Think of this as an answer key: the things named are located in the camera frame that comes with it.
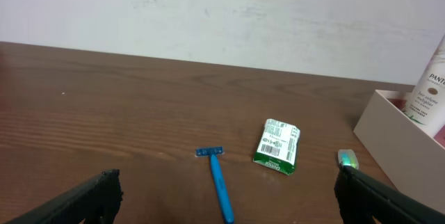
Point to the green white soap packet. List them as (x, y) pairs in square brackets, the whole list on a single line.
[(278, 147)]

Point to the white box pink interior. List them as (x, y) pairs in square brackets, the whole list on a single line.
[(412, 160)]

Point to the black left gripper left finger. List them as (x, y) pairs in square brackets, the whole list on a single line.
[(97, 200)]

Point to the blue disposable razor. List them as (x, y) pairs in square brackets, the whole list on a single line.
[(221, 189)]

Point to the white shampoo tube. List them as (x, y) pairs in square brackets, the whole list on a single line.
[(425, 105)]

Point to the green white toothbrush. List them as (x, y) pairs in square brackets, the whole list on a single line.
[(347, 158)]

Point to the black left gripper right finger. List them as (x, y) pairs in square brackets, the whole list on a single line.
[(365, 200)]

